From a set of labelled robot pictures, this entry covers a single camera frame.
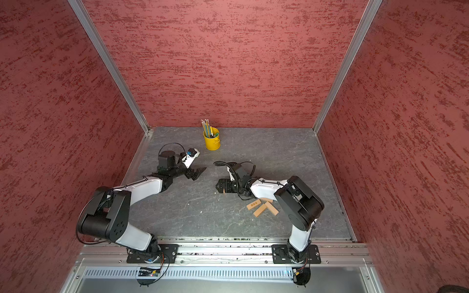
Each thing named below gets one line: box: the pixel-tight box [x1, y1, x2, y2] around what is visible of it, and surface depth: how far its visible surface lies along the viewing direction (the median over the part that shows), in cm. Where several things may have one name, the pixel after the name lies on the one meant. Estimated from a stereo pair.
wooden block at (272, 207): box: [265, 200, 280, 217], surface depth 88 cm
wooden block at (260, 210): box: [253, 203, 267, 218], surface depth 87 cm
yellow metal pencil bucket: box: [202, 126, 221, 151], surface depth 106 cm
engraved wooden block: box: [246, 198, 262, 210], surface depth 89 cm
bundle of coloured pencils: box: [200, 118, 214, 138], surface depth 105 cm
